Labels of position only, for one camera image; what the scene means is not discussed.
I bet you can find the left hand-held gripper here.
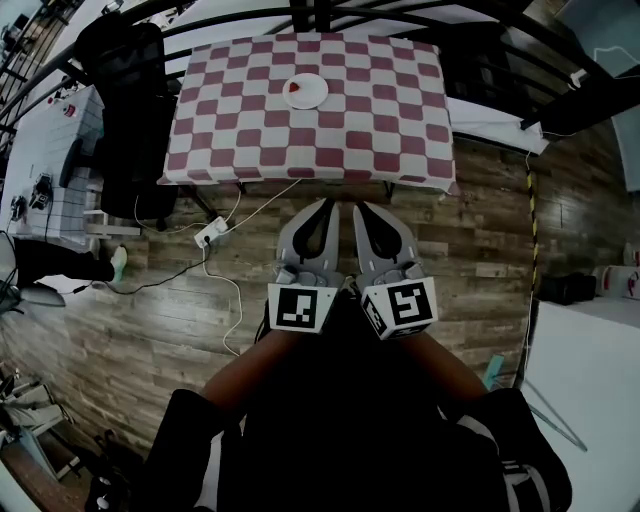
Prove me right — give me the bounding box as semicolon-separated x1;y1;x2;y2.
267;197;346;335

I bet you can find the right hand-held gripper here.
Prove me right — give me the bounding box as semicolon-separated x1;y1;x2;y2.
352;200;440;342

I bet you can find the white round plate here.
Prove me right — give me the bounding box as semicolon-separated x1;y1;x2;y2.
281;72;330;111

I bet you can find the person's left forearm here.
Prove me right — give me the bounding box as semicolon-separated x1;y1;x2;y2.
201;328;302;417

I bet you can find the person's right forearm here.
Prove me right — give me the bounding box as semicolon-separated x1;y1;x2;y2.
398;331;489;404

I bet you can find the red white checkered table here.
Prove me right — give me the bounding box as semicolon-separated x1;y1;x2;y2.
156;32;462;202

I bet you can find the white power strip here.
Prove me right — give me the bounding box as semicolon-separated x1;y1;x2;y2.
193;216;232;249

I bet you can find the yellow black hazard tape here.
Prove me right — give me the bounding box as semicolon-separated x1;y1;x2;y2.
524;167;542;297

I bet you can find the white low platform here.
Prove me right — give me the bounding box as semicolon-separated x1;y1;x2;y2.
443;97;552;157

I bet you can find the teal flat board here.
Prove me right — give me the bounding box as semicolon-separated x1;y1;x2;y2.
483;353;507;392

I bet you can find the person's black clothing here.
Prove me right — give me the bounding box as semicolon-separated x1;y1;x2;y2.
142;299;574;512

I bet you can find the black bag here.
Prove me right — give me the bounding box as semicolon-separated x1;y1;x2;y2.
539;271;599;307

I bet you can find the black office chair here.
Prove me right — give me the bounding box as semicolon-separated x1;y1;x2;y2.
58;12;222;232

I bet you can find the black metal railing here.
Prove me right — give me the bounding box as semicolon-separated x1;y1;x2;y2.
0;0;640;137

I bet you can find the white jug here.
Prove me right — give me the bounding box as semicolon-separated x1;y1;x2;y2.
591;264;640;301

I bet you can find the plain white table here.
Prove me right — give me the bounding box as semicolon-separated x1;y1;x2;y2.
518;297;640;512

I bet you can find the black boxy device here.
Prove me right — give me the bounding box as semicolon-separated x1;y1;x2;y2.
29;173;54;211

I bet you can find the grey seat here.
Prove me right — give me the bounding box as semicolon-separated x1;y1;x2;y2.
18;284;67;308

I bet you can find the white tiled table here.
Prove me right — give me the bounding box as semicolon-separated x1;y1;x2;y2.
0;84;109;247

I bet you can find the dark floor bag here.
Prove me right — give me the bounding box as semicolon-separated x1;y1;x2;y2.
83;429;152;512

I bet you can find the thin white cable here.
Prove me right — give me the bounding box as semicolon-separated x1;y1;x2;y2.
226;177;304;232

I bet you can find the long white cable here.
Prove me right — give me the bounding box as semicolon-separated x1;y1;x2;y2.
201;244;245;358

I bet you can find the black cable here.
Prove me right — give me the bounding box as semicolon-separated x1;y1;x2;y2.
71;244;209;297

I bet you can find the grey metal rod frame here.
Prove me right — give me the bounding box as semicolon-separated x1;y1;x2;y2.
521;378;589;453

